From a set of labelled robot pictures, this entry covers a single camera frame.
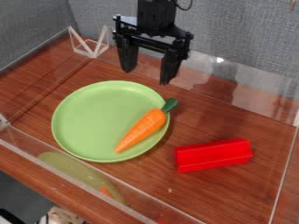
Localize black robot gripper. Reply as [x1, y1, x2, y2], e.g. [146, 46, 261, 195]
[114, 0, 194, 85]

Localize red plastic block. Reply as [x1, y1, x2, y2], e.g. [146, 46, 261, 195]
[174, 138, 254, 172]

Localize green round plate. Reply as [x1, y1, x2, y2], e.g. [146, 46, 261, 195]
[51, 80, 168, 163]

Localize orange toy carrot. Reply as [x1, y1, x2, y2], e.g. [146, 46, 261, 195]
[115, 98, 179, 153]

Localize clear acrylic corner bracket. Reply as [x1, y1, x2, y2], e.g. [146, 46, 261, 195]
[68, 25, 110, 59]

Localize black cable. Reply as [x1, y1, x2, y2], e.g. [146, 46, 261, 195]
[172, 0, 194, 12]

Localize clear acrylic enclosure wall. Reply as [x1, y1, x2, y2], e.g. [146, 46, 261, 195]
[0, 31, 299, 224]

